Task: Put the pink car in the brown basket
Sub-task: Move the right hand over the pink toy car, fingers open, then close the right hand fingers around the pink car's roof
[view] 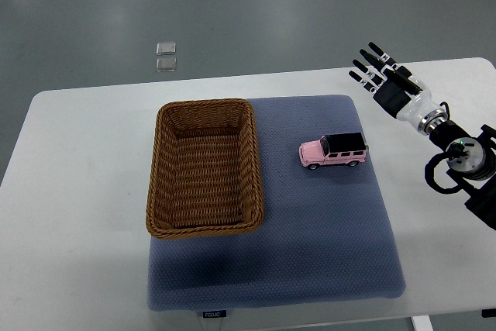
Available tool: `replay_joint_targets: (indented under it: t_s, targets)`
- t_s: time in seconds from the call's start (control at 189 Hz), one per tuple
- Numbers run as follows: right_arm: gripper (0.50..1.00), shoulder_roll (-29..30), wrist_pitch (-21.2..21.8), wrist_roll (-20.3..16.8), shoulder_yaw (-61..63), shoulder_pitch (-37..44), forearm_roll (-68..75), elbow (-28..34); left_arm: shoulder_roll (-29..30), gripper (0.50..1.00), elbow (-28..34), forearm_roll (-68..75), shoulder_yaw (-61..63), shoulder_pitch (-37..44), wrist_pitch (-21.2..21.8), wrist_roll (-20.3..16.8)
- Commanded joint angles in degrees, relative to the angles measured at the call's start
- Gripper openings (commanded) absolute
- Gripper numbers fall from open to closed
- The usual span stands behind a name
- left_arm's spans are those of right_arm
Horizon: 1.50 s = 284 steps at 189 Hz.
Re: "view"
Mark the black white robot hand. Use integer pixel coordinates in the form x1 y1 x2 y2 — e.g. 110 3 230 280
348 42 440 126

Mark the pink toy car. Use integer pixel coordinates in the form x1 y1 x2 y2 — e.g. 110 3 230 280
298 133 368 171

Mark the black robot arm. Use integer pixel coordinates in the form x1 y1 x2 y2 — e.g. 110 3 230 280
349 42 495 229

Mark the brown wicker basket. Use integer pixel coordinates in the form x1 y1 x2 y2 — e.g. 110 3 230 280
146 98 264 240

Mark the lower metal floor plate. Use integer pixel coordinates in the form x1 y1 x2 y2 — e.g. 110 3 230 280
156 57 177 72

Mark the metal floor plate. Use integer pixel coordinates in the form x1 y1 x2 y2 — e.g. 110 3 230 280
156 41 177 56
156 57 177 72

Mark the upper metal floor plate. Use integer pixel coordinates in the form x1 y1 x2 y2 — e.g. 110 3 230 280
156 41 177 56

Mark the white table leg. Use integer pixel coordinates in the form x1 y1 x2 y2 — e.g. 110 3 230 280
411 315 433 331

